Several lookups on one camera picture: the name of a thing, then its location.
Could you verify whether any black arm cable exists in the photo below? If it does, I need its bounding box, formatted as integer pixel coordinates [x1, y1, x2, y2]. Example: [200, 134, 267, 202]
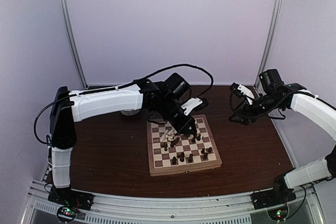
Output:
[33, 63, 215, 146]
[228, 90, 286, 124]

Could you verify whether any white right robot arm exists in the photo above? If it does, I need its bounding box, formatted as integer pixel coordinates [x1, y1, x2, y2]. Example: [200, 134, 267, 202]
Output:
[229, 69, 335, 204]

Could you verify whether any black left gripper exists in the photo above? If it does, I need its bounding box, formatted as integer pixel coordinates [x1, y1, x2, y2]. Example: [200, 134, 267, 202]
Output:
[159, 97, 197, 135]

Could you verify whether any aluminium front rail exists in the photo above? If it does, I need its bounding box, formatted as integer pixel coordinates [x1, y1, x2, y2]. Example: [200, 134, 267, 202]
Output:
[22, 176, 320, 224]

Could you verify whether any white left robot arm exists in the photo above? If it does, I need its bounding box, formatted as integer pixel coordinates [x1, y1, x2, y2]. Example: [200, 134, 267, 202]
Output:
[50, 73, 203, 205]

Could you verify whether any white scalloped bowl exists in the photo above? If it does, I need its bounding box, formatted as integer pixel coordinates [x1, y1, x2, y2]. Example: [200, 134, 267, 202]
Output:
[120, 109, 140, 116]

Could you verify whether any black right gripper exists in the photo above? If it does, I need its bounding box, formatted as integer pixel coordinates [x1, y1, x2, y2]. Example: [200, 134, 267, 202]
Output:
[229, 92, 283, 125]

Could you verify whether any pile of dark chess pieces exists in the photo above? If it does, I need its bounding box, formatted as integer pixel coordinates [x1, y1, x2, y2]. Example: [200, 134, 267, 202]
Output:
[160, 135, 209, 153]

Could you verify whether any aluminium frame post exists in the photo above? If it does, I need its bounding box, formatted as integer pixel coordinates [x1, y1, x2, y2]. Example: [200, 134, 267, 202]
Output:
[60, 0, 88, 89]
[254, 0, 283, 91]

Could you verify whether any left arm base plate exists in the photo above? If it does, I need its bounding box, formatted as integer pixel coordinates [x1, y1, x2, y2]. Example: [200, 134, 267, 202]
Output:
[48, 190, 94, 210]

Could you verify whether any aluminium frame post right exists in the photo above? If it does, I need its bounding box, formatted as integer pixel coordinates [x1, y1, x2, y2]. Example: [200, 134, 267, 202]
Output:
[254, 0, 283, 91]

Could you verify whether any wooden chess board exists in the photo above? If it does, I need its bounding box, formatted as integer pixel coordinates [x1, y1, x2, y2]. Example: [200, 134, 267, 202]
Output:
[147, 115, 222, 176]

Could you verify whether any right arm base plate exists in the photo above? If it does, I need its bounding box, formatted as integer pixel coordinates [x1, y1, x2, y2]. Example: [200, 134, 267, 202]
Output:
[250, 189, 297, 210]

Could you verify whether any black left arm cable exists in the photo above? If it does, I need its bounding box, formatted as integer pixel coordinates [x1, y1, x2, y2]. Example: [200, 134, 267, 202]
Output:
[33, 63, 215, 146]

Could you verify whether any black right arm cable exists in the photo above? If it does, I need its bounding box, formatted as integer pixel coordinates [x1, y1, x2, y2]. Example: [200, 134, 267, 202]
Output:
[228, 90, 286, 124]

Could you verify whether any aluminium frame post left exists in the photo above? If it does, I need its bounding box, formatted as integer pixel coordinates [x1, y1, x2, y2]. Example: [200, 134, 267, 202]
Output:
[60, 0, 88, 89]

